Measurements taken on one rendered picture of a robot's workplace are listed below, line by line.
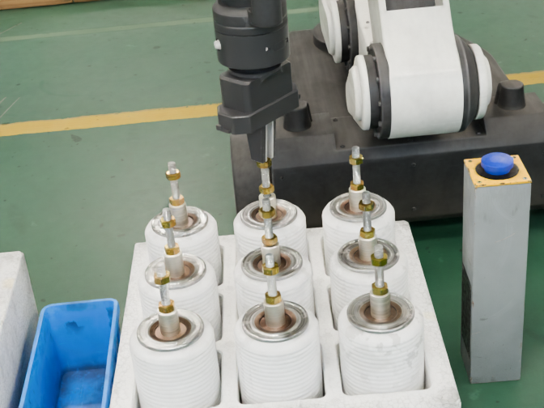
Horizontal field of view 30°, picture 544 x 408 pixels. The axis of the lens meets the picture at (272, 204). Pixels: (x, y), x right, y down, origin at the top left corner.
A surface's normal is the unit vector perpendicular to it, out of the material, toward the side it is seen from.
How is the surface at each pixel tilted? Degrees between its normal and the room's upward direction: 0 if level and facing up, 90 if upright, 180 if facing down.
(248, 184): 55
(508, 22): 0
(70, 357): 88
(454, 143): 46
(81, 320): 88
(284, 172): 84
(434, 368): 0
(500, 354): 90
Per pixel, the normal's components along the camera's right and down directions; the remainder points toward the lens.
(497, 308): 0.04, 0.50
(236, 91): -0.66, 0.42
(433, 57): -0.02, -0.38
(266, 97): 0.75, 0.28
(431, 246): -0.07, -0.86
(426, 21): 0.00, -0.16
